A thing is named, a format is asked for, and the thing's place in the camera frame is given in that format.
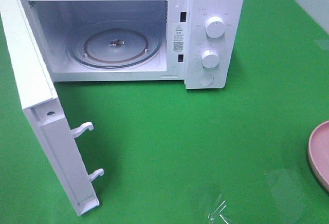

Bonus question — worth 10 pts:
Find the round door release button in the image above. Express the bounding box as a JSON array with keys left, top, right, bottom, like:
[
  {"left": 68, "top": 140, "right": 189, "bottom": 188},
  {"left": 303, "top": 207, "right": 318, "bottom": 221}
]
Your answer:
[{"left": 198, "top": 73, "right": 214, "bottom": 86}]

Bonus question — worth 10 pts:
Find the white microwave knob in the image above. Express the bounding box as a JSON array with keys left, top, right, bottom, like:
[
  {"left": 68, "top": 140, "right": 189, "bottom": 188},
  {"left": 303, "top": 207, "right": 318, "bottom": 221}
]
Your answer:
[
  {"left": 205, "top": 15, "right": 226, "bottom": 39},
  {"left": 201, "top": 50, "right": 220, "bottom": 69}
]

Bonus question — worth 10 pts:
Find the white microwave door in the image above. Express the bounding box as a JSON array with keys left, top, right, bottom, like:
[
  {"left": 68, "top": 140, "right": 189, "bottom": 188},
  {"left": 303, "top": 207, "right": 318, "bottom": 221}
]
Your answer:
[{"left": 1, "top": 0, "right": 104, "bottom": 216}]

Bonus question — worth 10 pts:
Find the pink round plate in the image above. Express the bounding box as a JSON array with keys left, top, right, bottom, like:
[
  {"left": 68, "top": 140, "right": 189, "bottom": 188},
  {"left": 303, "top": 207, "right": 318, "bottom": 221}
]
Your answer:
[{"left": 307, "top": 121, "right": 328, "bottom": 192}]

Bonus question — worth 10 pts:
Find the white microwave oven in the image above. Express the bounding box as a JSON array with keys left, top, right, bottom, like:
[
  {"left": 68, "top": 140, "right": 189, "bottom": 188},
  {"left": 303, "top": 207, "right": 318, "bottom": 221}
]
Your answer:
[{"left": 21, "top": 0, "right": 243, "bottom": 89}]

